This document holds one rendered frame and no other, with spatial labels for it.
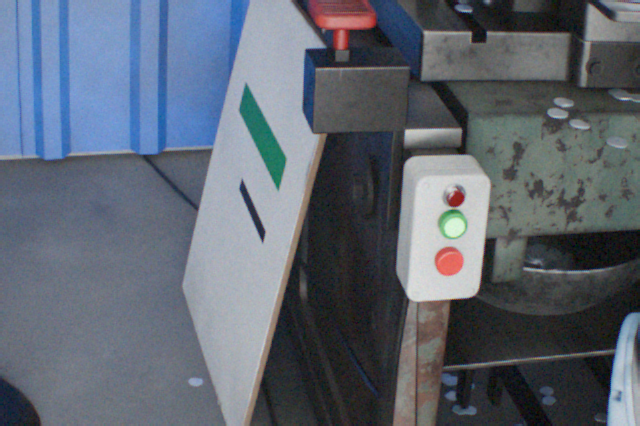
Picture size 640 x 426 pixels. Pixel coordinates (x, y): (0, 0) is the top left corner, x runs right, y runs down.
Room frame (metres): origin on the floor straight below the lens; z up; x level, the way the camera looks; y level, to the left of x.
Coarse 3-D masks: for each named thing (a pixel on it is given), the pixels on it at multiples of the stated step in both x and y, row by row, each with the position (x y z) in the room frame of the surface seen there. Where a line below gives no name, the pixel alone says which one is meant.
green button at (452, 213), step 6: (450, 210) 1.11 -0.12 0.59; (456, 210) 1.11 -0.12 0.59; (444, 216) 1.10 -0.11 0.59; (450, 216) 1.10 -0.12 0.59; (456, 216) 1.10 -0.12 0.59; (462, 216) 1.10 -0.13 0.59; (438, 222) 1.11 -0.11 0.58; (444, 222) 1.10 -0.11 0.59; (438, 228) 1.11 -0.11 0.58; (444, 228) 1.10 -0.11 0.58; (444, 234) 1.10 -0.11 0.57; (462, 234) 1.10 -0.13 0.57
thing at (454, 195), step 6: (450, 186) 1.11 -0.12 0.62; (456, 186) 1.11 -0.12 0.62; (462, 186) 1.11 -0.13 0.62; (444, 192) 1.11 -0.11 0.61; (450, 192) 1.10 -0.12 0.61; (456, 192) 1.10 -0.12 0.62; (462, 192) 1.11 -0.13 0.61; (444, 198) 1.11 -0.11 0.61; (450, 198) 1.10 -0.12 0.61; (456, 198) 1.10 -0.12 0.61; (462, 198) 1.10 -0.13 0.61; (450, 204) 1.10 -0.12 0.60; (456, 204) 1.10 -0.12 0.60; (462, 204) 1.10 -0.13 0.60
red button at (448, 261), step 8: (448, 248) 1.11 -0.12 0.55; (440, 256) 1.10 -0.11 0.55; (448, 256) 1.10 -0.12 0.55; (456, 256) 1.10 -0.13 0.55; (440, 264) 1.10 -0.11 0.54; (448, 264) 1.10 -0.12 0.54; (456, 264) 1.10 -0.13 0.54; (440, 272) 1.10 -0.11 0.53; (448, 272) 1.10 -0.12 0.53; (456, 272) 1.10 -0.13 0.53
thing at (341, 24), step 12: (312, 0) 1.22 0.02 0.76; (324, 0) 1.23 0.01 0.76; (336, 0) 1.23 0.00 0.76; (348, 0) 1.23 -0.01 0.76; (360, 0) 1.23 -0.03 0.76; (312, 12) 1.20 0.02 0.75; (324, 12) 1.19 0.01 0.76; (336, 12) 1.18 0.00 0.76; (348, 12) 1.19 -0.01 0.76; (360, 12) 1.19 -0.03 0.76; (372, 12) 1.19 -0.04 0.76; (324, 24) 1.18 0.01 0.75; (336, 24) 1.17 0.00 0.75; (348, 24) 1.18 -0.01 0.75; (360, 24) 1.18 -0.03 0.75; (372, 24) 1.19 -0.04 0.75; (336, 36) 1.21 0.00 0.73; (348, 36) 1.21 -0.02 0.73; (336, 48) 1.20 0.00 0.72
